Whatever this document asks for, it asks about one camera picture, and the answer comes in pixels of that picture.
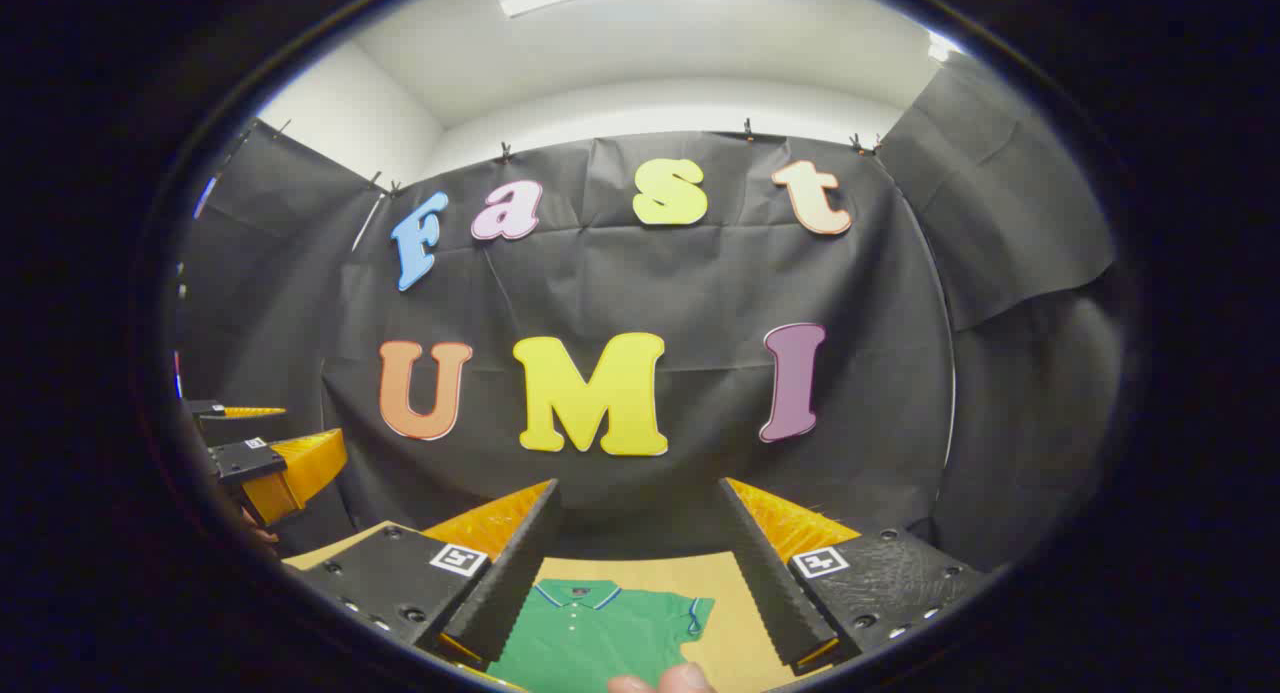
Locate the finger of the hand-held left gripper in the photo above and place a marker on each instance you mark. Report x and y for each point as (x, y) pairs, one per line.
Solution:
(245, 461)
(205, 409)

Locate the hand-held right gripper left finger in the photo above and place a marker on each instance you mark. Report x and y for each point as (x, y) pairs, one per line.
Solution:
(520, 573)

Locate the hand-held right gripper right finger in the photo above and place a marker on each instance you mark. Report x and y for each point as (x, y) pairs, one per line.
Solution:
(770, 583)

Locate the green T-shirt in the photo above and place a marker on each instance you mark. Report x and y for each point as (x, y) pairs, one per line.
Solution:
(590, 643)

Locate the black backdrop cloth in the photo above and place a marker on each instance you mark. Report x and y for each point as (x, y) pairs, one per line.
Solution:
(700, 293)

